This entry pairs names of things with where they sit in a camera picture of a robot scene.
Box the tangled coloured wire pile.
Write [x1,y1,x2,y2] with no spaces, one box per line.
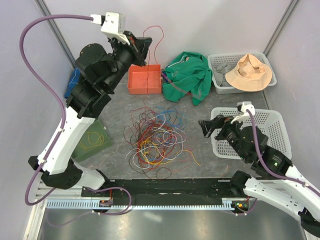
[122,106,202,179]

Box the orange plastic tray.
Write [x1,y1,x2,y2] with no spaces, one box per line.
[127,64,162,95]

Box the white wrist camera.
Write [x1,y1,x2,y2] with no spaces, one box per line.
[231,101,256,124]
[90,12,130,46]

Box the beige bucket hat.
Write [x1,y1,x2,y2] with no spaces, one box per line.
[225,53,273,92]

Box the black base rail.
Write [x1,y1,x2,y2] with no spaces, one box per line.
[81,177,283,206]

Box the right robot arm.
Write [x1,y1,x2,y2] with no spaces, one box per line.
[198,111,320,237]

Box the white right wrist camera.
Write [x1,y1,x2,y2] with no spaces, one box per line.
[231,101,256,124]

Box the light blue cable duct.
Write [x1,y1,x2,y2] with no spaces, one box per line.
[46,197,258,210]

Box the grey cloth in basket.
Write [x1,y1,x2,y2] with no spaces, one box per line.
[212,62,232,87]

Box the large white perforated basket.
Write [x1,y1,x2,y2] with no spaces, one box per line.
[211,109,292,160]

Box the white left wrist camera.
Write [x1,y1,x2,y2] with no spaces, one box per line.
[90,12,130,46]

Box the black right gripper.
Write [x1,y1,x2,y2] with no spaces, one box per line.
[197,113,250,161]

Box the green jacket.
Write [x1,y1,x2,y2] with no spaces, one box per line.
[162,51,213,106]

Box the green plastic tray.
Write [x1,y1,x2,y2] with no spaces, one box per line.
[71,118,113,163]

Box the blue plaid cloth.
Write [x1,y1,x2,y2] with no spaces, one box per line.
[64,68,81,99]

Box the small white perforated basket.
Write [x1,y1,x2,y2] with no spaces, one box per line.
[207,52,278,95]

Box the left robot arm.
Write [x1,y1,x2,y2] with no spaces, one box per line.
[28,31,153,197]

